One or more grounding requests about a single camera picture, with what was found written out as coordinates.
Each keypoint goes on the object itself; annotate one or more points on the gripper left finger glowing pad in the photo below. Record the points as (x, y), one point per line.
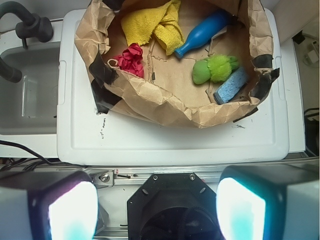
(52, 205)

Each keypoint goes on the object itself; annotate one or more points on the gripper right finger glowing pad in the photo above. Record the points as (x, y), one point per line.
(269, 202)

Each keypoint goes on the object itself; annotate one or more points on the blue plastic bottle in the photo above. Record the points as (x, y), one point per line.
(204, 31)

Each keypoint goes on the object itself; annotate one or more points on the white plastic lid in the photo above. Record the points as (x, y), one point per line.
(86, 137)

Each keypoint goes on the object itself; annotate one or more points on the blue sponge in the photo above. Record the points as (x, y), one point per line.
(231, 86)

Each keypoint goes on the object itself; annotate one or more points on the brown paper bag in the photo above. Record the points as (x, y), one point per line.
(167, 94)

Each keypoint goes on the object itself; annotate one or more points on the green plush toy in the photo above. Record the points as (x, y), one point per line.
(216, 68)

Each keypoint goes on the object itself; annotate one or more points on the red crumpled cloth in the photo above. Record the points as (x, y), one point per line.
(130, 60)

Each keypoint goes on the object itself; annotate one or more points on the black faucet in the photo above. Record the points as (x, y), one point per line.
(31, 25)

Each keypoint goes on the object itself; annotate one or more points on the yellow cloth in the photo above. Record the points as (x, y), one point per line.
(161, 22)

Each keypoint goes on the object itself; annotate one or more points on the aluminium rail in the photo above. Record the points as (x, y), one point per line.
(103, 177)

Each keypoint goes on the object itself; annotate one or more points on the black octagonal mount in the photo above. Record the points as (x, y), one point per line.
(173, 206)

